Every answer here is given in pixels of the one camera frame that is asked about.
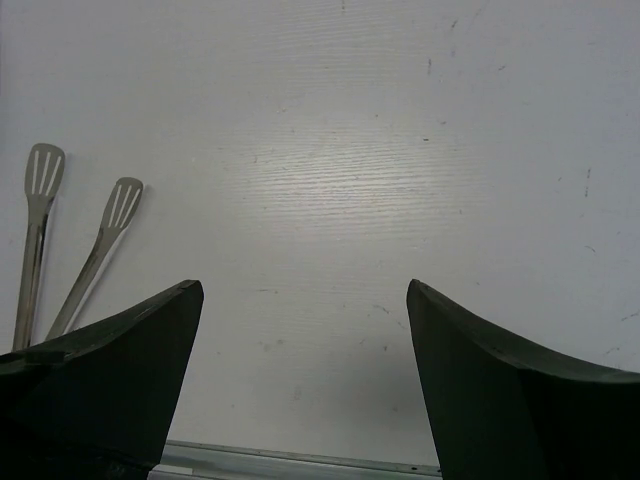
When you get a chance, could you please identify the stainless steel serving tongs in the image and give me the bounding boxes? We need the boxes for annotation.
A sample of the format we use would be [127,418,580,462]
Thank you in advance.
[12,143,144,351]

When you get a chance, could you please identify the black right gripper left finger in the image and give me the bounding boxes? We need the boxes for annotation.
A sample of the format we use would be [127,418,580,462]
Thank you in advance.
[1,280,204,479]

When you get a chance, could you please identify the aluminium table edge rail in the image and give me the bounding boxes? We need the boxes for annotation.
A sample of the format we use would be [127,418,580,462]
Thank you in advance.
[148,441,442,479]

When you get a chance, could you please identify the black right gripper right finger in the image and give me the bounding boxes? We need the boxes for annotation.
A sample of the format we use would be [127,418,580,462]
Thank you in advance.
[406,280,639,479]

